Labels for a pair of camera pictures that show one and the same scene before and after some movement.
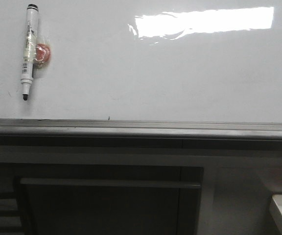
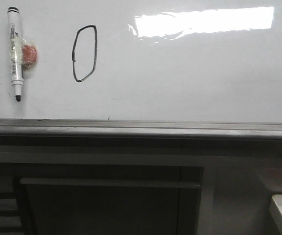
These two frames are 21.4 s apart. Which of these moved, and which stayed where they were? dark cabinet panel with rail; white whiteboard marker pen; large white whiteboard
Moved: white whiteboard marker pen
Stayed: dark cabinet panel with rail; large white whiteboard
